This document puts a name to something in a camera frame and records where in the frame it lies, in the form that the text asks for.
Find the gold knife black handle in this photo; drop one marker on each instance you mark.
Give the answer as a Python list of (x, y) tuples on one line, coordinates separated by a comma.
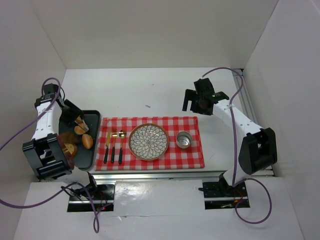
[(107, 143)]

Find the round bread roll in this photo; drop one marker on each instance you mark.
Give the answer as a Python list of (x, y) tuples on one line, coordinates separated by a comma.
[(80, 129), (87, 141)]

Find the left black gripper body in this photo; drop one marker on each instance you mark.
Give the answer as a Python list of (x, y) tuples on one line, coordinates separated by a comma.
[(73, 113)]

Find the gold spoon black handle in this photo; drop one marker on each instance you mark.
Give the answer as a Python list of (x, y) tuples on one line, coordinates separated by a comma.
[(122, 135)]

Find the gold fork black handle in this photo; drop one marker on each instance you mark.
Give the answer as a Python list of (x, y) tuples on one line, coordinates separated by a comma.
[(114, 137)]

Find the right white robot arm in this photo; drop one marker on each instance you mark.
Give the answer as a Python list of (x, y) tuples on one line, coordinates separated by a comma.
[(255, 146)]

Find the aluminium rail right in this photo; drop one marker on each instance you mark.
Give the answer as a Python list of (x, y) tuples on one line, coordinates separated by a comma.
[(244, 97)]

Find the metal cup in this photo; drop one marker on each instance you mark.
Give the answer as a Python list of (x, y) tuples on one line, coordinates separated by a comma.
[(183, 140)]

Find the aluminium rail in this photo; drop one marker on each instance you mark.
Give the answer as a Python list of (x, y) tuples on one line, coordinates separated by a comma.
[(157, 176), (244, 97)]

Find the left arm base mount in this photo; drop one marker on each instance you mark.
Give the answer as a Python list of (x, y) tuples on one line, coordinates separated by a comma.
[(102, 196)]

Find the baguette slice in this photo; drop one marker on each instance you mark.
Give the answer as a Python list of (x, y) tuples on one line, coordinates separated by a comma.
[(79, 120)]

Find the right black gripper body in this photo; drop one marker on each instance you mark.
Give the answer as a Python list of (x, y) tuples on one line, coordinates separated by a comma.
[(191, 100)]

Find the red checkered cloth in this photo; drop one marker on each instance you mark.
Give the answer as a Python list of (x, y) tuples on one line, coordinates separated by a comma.
[(173, 159)]

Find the sliced bread piece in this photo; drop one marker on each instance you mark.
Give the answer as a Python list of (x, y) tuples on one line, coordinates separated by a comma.
[(70, 150)]

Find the dark brown bread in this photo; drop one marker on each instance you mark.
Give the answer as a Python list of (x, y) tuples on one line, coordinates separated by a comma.
[(69, 138)]

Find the patterned ceramic plate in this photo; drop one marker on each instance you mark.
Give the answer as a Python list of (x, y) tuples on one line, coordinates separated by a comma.
[(148, 141)]

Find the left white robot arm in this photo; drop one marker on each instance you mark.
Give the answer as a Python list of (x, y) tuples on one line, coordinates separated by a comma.
[(46, 152)]

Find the dark baking tray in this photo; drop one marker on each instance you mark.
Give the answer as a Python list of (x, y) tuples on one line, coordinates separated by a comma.
[(85, 157)]

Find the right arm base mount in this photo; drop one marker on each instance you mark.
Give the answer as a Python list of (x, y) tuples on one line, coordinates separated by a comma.
[(220, 195)]

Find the aluminium rail front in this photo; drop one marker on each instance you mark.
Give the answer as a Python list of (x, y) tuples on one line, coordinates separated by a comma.
[(157, 176)]

